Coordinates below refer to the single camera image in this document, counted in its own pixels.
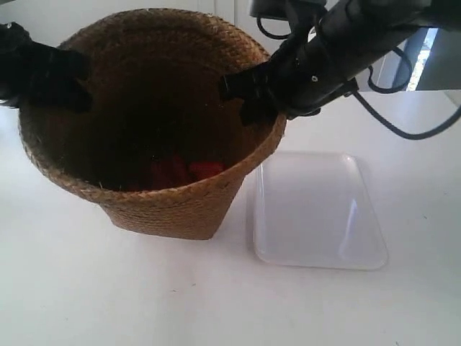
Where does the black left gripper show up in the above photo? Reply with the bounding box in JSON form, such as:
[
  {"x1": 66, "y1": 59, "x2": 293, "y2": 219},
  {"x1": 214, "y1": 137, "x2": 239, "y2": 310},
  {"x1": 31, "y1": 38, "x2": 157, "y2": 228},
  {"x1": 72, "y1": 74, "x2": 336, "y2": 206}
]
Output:
[{"x1": 1, "y1": 22, "x2": 92, "y2": 112}]

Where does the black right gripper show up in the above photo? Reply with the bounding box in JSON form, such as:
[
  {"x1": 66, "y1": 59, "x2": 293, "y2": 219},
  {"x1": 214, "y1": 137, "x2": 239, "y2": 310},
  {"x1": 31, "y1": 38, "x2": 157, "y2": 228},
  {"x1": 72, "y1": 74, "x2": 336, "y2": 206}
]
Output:
[{"x1": 219, "y1": 21, "x2": 360, "y2": 126}]

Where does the brown woven basket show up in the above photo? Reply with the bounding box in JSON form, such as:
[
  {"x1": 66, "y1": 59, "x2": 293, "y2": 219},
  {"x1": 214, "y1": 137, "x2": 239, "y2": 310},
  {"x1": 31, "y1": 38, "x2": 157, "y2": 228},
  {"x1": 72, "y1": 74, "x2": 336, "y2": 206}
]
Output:
[{"x1": 19, "y1": 8, "x2": 286, "y2": 239}]

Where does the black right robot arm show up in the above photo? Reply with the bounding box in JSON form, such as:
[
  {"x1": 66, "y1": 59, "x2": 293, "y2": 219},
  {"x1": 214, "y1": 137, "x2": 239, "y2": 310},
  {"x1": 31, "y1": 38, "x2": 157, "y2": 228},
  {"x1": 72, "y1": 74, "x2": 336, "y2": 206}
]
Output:
[{"x1": 218, "y1": 1, "x2": 460, "y2": 124}]

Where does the red object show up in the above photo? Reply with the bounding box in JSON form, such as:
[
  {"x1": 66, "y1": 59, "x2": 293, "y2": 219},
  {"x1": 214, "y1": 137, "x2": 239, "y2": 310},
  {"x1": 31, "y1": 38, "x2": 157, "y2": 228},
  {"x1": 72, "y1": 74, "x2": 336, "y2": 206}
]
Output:
[{"x1": 188, "y1": 161, "x2": 225, "y2": 181}]

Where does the red block in basket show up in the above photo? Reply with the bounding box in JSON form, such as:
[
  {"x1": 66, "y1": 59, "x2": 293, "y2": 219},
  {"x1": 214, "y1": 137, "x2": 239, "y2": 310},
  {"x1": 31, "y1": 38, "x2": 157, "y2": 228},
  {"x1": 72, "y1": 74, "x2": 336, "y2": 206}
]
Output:
[{"x1": 149, "y1": 155, "x2": 191, "y2": 190}]

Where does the white rectangular plastic tray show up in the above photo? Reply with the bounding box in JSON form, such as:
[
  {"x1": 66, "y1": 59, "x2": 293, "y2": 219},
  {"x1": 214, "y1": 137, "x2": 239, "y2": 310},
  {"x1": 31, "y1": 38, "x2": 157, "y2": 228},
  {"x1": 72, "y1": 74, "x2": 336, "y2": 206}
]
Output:
[{"x1": 253, "y1": 151, "x2": 388, "y2": 270}]

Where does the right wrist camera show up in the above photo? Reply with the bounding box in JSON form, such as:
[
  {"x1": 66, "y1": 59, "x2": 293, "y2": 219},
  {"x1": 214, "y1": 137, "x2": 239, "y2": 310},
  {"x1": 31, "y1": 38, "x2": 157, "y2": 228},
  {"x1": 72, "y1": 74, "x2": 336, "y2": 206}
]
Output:
[{"x1": 249, "y1": 0, "x2": 327, "y2": 20}]

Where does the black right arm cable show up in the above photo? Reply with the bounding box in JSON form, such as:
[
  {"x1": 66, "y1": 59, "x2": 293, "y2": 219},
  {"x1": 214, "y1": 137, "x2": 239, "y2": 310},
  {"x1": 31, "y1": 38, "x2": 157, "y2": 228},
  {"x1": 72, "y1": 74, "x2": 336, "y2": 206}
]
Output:
[{"x1": 256, "y1": 14, "x2": 461, "y2": 141}]

